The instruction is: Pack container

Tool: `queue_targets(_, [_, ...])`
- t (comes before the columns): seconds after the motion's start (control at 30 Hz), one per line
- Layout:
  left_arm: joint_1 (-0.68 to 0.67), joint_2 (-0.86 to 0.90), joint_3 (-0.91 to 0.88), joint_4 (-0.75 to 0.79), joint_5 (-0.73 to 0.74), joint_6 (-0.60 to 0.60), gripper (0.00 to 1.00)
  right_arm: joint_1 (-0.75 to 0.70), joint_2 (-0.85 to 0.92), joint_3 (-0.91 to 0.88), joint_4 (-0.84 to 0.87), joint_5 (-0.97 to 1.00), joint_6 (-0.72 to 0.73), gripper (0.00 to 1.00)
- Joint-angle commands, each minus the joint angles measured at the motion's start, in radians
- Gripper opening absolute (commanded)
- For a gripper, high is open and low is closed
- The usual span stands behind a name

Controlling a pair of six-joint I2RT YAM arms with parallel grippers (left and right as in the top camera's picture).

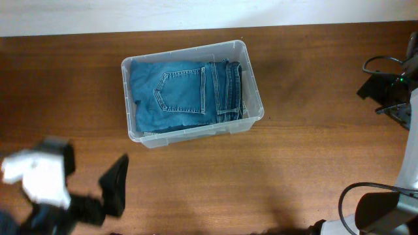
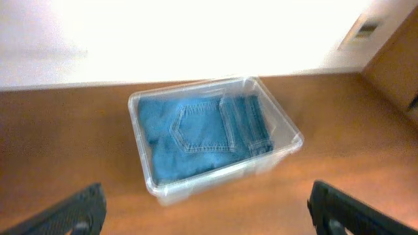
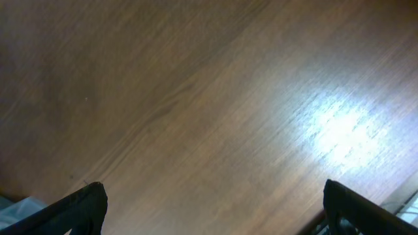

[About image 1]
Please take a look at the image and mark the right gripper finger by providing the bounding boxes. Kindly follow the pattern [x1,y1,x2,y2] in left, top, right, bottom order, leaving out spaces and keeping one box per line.
[375,102,411,130]
[357,75,392,105]

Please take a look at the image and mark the dark blue jeans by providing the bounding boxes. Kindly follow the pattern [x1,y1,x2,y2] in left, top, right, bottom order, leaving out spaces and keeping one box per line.
[130,59,244,133]

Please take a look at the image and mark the clear plastic storage bin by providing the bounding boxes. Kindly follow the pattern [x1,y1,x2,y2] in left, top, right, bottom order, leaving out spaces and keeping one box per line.
[121,40,265,148]

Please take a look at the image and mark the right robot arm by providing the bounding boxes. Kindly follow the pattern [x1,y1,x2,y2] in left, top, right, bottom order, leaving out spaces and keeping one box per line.
[305,32,417,235]

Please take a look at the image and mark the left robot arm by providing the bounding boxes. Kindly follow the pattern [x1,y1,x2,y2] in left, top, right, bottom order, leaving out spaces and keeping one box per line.
[1,138,129,234]

